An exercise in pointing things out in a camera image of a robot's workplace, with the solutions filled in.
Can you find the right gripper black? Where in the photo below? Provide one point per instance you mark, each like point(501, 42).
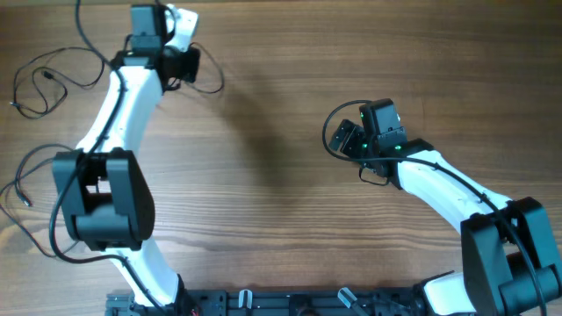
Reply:
point(349, 147)

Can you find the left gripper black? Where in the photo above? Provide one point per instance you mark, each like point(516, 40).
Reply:
point(189, 60)

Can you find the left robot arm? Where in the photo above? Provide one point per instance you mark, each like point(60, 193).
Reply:
point(104, 209)

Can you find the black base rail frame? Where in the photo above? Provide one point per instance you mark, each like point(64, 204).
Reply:
point(380, 302)

